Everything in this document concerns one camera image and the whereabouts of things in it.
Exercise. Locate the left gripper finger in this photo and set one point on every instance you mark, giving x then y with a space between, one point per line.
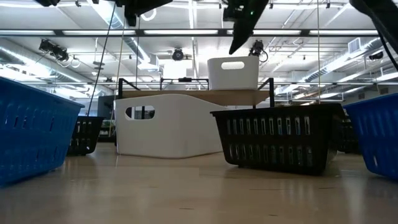
149 4

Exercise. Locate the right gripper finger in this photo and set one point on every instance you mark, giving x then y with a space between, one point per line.
247 25

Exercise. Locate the black slotted plastic basket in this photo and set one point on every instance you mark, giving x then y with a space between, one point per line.
84 137
267 139
348 140

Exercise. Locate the blue slotted plastic basket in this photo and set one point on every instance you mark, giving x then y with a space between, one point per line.
379 133
31 130

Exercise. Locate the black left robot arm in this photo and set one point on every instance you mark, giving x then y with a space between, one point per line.
46 2

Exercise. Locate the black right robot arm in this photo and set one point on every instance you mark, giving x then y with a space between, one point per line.
385 15

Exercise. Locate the black computer monitor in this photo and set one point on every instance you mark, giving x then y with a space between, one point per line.
105 107

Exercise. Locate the white ceiling air vent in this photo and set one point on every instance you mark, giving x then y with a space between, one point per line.
354 46

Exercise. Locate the black ceiling dome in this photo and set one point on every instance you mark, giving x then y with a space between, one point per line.
376 56

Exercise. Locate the round black ceiling camera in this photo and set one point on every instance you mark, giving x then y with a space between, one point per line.
178 54

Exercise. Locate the wooden shelf with black frame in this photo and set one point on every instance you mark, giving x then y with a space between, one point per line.
242 97

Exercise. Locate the black ceiling light rail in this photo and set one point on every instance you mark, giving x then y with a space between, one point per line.
58 32

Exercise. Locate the black ceiling camera rig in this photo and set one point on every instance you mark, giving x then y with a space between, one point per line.
54 51

